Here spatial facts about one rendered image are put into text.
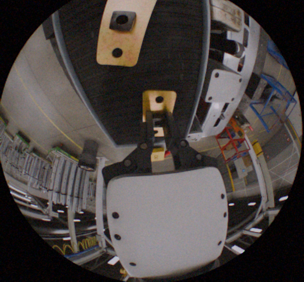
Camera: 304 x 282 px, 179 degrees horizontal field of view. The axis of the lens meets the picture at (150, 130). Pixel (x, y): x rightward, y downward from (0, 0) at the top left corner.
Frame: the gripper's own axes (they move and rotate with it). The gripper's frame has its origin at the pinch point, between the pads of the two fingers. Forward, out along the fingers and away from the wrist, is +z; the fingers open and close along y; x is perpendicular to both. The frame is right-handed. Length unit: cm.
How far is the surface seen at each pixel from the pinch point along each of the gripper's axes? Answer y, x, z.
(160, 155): 2.1, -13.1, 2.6
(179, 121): 3.6, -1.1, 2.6
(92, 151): -127, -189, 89
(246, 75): 36.5, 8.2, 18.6
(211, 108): 24.9, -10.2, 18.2
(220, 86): 13.0, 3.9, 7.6
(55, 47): -55, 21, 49
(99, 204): -144, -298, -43
